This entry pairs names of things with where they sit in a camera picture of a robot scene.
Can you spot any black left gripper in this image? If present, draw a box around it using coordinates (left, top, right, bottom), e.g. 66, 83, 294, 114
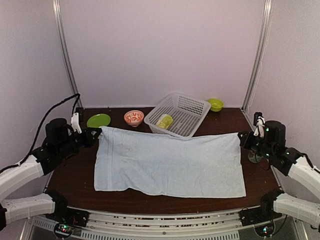
57, 126, 101, 158

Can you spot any aluminium corner post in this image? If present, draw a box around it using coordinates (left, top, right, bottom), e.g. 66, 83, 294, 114
52, 0, 79, 94
241, 0, 273, 113

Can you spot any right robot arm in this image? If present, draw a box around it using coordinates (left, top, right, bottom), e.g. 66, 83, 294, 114
237, 116, 320, 228

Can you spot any left aluminium corner post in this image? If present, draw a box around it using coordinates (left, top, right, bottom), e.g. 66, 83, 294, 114
52, 0, 79, 94

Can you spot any small lime green bowl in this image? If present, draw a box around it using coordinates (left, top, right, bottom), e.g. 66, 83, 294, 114
207, 98, 224, 112

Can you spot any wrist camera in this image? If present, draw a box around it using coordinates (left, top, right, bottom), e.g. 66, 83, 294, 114
70, 107, 84, 134
253, 111, 265, 138

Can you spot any aluminium front rail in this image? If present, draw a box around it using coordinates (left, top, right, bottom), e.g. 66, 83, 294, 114
20, 209, 310, 240

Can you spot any light blue towel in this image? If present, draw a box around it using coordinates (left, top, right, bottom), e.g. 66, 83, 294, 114
94, 126, 246, 199

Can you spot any white perforated plastic basket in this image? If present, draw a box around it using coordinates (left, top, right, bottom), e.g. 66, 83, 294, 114
144, 92, 211, 140

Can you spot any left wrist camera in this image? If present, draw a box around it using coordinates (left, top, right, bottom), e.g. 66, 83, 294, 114
70, 107, 84, 134

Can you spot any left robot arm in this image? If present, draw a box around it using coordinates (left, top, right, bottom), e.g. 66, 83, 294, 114
0, 110, 102, 229

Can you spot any green round plate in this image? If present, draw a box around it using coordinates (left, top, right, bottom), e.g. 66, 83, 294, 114
86, 113, 111, 128

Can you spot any right aluminium corner post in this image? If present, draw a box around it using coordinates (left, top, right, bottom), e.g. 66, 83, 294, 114
241, 0, 273, 113

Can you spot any green crocodile pattern towel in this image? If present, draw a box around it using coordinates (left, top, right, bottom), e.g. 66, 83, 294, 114
156, 114, 174, 130

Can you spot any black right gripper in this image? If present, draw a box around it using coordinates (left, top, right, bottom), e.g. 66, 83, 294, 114
238, 130, 275, 160

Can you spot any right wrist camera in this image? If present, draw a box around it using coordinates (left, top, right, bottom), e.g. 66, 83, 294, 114
253, 111, 265, 138

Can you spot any red white patterned bowl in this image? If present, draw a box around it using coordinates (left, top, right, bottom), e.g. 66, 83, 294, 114
123, 110, 145, 128

